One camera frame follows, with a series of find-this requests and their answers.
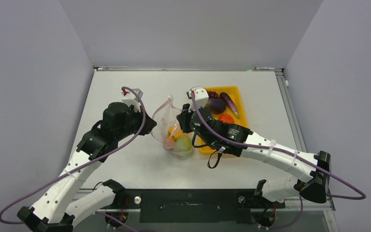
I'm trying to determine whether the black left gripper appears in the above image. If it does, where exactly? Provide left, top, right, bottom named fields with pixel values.
left=115, top=105, right=157, bottom=141

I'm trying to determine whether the yellow bell pepper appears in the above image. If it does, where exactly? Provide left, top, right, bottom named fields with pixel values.
left=166, top=126, right=184, bottom=141

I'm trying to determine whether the clear pink-dotted zip bag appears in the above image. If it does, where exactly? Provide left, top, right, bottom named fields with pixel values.
left=151, top=95, right=192, bottom=160

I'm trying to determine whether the green cabbage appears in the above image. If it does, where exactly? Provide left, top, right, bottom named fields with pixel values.
left=174, top=136, right=194, bottom=158

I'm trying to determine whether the green orange mango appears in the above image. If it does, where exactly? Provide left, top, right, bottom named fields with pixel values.
left=162, top=137, right=175, bottom=151

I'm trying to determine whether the large purple eggplant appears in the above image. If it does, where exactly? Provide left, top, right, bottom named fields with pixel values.
left=205, top=98, right=227, bottom=115

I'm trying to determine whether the orange pumpkin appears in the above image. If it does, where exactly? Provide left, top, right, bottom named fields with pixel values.
left=218, top=114, right=235, bottom=124

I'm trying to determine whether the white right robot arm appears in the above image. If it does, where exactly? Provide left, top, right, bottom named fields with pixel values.
left=176, top=103, right=331, bottom=207

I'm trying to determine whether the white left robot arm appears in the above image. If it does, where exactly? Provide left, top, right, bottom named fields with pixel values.
left=17, top=102, right=157, bottom=232

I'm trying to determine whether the dark red grape bunch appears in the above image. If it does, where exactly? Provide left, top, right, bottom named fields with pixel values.
left=207, top=91, right=220, bottom=99

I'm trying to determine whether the slim purple eggplant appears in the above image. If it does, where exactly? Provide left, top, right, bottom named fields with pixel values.
left=219, top=92, right=240, bottom=118

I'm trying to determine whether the yellow plastic tray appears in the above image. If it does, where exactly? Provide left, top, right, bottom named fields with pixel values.
left=198, top=86, right=249, bottom=156

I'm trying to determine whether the marker pen on ledge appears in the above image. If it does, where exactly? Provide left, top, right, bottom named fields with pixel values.
left=254, top=67, right=276, bottom=71

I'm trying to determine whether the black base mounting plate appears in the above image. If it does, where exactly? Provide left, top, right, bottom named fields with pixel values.
left=105, top=188, right=285, bottom=224

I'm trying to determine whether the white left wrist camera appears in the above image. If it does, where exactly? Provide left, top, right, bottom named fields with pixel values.
left=122, top=88, right=143, bottom=112

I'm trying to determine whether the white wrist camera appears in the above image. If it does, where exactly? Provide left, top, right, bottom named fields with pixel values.
left=122, top=88, right=143, bottom=112
left=186, top=86, right=209, bottom=112

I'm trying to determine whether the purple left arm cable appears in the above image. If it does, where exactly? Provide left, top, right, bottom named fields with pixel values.
left=0, top=86, right=148, bottom=232

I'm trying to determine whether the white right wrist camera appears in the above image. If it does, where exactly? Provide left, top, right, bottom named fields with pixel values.
left=186, top=86, right=209, bottom=112

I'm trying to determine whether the black wrist strap loop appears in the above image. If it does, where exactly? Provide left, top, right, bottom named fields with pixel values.
left=207, top=150, right=224, bottom=170

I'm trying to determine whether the aluminium side rail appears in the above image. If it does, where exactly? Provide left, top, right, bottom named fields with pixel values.
left=273, top=68, right=336, bottom=212

